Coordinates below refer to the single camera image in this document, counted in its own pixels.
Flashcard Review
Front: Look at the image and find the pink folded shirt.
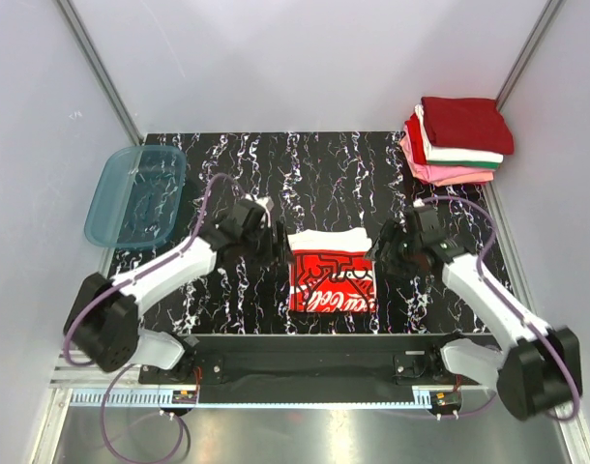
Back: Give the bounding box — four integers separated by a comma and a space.
399, 135, 494, 187

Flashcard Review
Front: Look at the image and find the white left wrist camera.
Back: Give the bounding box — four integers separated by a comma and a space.
245, 194, 274, 214

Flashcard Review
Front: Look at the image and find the white t-shirt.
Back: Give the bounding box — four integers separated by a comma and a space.
288, 227, 377, 313

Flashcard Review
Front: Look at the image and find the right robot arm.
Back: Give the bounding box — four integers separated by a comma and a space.
366, 201, 582, 421

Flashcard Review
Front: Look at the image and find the teal plastic bin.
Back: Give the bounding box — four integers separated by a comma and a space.
84, 145, 187, 250

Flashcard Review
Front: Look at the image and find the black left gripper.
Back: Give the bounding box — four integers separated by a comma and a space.
241, 220, 295, 268

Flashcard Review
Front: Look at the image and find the green folded shirt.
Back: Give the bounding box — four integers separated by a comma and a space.
427, 160, 501, 170

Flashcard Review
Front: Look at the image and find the dark red folded shirt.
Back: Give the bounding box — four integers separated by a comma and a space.
421, 97, 515, 156

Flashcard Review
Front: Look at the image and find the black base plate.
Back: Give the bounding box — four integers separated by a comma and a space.
139, 333, 485, 388

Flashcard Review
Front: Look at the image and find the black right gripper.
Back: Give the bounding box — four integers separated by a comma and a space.
364, 218, 422, 281

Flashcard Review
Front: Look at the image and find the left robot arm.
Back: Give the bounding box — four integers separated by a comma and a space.
63, 197, 291, 383

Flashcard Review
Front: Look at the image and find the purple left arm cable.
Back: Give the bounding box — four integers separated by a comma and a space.
63, 172, 248, 460

